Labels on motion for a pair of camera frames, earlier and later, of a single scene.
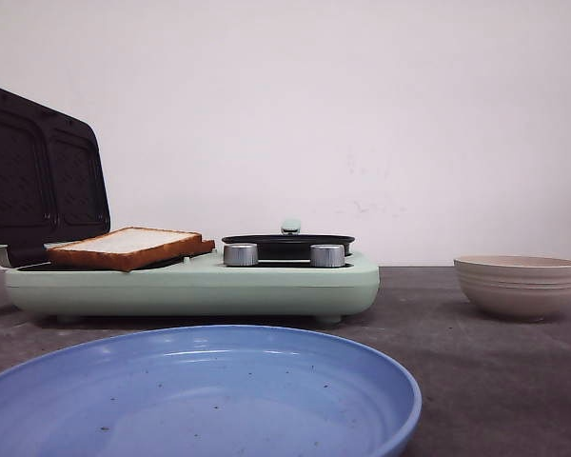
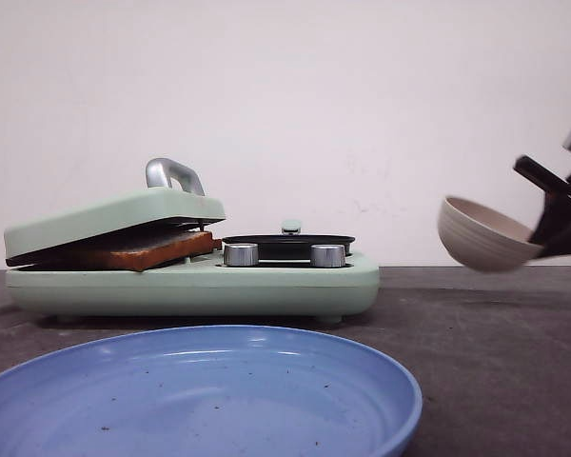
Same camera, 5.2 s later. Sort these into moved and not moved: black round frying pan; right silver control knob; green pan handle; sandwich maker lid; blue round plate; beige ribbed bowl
Moved: beige ribbed bowl; sandwich maker lid
Not moved: blue round plate; black round frying pan; green pan handle; right silver control knob
